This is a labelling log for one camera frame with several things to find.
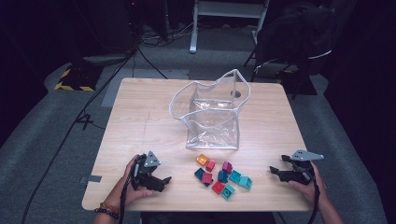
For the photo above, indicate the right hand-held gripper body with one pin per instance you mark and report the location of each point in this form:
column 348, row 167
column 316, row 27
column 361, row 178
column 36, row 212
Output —
column 302, row 175

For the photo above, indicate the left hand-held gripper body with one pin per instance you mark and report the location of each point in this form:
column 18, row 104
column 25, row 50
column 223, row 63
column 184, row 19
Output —
column 141, row 174

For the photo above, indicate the pile of coloured toy blocks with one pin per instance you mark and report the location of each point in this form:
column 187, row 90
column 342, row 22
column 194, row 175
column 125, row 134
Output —
column 222, row 177

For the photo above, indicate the clear plastic bag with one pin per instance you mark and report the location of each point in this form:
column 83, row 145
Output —
column 214, row 130

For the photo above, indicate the person's right hand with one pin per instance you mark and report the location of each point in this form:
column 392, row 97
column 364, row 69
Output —
column 313, row 191

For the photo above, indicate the person's left hand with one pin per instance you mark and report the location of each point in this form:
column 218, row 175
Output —
column 123, row 193

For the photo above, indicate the grey tape strip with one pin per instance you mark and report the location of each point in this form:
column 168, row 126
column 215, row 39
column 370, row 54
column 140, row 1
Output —
column 91, row 179

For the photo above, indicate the yellow black striped base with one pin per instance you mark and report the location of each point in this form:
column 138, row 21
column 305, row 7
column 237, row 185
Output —
column 76, row 79

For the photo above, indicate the black chair with dark cloth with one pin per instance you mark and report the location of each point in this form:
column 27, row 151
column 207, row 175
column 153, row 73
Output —
column 295, row 34

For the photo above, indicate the dark equipment cabinet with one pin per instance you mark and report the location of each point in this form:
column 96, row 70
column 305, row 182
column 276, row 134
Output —
column 109, row 28

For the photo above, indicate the white metal desk frame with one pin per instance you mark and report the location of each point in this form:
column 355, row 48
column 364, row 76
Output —
column 227, row 9

